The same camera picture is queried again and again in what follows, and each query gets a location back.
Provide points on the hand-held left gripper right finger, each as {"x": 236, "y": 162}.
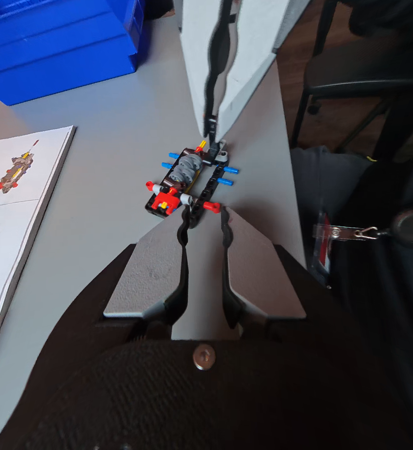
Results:
{"x": 262, "y": 277}

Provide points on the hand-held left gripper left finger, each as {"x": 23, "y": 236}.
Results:
{"x": 146, "y": 277}

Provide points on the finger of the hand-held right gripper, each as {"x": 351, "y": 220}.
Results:
{"x": 255, "y": 42}
{"x": 196, "y": 52}

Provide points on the small black lego connector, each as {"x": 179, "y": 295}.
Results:
{"x": 212, "y": 137}

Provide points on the lego engine frame assembly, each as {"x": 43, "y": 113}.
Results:
{"x": 185, "y": 172}

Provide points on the black badge reel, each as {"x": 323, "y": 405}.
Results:
{"x": 412, "y": 228}
{"x": 324, "y": 246}

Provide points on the person's grey trouser leg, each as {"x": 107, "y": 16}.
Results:
{"x": 322, "y": 190}

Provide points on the black office chair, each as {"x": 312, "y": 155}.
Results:
{"x": 361, "y": 70}

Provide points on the person's torso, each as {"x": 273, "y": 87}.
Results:
{"x": 385, "y": 309}

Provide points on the stacked blue plastic bins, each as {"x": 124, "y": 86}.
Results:
{"x": 51, "y": 45}

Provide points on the white instruction booklet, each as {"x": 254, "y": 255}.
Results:
{"x": 16, "y": 211}

